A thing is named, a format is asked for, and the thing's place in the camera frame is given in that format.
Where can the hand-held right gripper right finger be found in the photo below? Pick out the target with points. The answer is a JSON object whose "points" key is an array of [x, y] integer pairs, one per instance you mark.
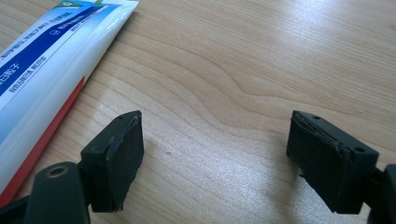
{"points": [[330, 161]]}

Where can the white and blue toothpaste tube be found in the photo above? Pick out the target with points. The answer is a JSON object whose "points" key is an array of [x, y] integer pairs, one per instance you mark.
{"points": [[40, 77]]}

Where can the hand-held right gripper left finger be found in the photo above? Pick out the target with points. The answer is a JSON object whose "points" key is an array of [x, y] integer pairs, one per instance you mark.
{"points": [[115, 161]]}

